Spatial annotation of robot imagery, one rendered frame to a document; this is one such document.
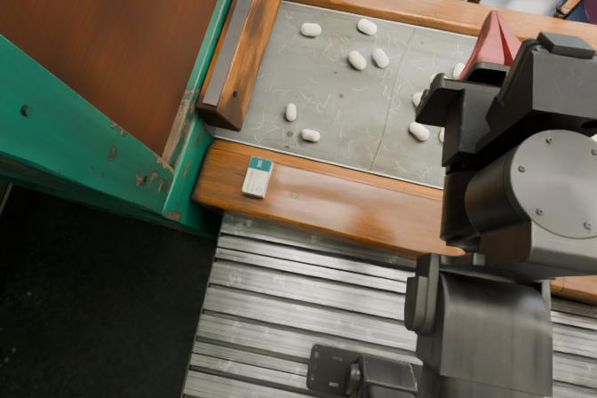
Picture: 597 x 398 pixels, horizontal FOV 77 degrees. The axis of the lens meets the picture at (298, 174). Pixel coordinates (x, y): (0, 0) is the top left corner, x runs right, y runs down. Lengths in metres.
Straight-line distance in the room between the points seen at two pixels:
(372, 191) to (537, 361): 0.38
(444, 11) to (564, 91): 0.56
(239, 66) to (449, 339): 0.47
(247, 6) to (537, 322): 0.55
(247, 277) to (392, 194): 0.29
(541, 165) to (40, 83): 0.33
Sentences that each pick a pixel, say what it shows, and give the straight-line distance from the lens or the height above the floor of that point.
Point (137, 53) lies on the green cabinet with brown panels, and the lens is 0.46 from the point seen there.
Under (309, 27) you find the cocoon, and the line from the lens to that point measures 0.74.
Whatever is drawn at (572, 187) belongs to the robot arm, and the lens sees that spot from 0.23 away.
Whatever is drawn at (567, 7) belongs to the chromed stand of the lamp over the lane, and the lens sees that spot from 0.85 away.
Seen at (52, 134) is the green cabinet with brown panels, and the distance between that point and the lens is 0.36.
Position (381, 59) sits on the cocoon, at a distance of 0.71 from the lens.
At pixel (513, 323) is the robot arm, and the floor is 1.10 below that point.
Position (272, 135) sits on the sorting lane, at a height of 0.74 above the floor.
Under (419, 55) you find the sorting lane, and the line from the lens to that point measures 0.76.
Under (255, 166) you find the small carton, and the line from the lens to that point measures 0.60.
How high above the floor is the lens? 1.36
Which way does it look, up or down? 75 degrees down
